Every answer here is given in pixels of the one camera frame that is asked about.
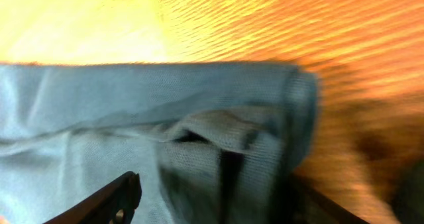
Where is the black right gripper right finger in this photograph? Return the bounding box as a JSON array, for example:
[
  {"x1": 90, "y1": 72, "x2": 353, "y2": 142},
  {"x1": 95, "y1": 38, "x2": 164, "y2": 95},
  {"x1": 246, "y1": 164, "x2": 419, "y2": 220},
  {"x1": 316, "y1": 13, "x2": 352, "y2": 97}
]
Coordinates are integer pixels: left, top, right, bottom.
[{"x1": 288, "y1": 176, "x2": 368, "y2": 224}]

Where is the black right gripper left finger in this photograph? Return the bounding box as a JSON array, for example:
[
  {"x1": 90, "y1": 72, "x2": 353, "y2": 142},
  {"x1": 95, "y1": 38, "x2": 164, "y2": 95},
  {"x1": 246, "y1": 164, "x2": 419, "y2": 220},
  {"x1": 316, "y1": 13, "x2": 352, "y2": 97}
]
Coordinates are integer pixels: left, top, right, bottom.
[{"x1": 46, "y1": 171, "x2": 142, "y2": 224}]

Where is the dark green garment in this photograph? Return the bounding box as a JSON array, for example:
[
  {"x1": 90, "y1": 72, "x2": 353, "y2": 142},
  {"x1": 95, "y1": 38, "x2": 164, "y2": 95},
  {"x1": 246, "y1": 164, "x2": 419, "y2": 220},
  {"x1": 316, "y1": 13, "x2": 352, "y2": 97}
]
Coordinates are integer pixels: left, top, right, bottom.
[{"x1": 392, "y1": 160, "x2": 423, "y2": 224}]

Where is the blue polo shirt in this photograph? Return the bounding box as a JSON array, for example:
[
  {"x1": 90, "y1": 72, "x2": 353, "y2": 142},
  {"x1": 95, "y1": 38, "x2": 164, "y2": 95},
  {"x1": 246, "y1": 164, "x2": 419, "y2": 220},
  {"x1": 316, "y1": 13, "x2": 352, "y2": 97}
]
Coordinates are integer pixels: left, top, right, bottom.
[{"x1": 1, "y1": 62, "x2": 317, "y2": 223}]

